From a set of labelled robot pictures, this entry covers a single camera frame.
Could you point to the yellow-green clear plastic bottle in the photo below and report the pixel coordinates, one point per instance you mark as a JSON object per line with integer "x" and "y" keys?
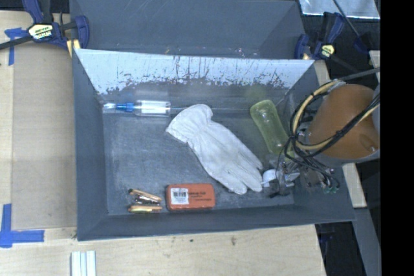
{"x": 270, "y": 126}

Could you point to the white glove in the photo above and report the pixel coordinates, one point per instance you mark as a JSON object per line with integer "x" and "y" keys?
{"x": 216, "y": 148}

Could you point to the orange box with barcode label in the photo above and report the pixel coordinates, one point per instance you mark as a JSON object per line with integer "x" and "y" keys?
{"x": 202, "y": 197}

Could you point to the grey metal bin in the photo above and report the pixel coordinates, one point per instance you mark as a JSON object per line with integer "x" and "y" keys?
{"x": 155, "y": 152}

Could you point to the gold and brown clip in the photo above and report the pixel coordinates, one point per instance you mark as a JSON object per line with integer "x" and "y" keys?
{"x": 145, "y": 196}

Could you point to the clear bottle with blue cap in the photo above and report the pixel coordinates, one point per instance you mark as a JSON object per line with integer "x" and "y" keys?
{"x": 152, "y": 108}

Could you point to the black cylinder on white bracket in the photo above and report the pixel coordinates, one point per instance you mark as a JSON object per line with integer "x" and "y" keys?
{"x": 268, "y": 176}

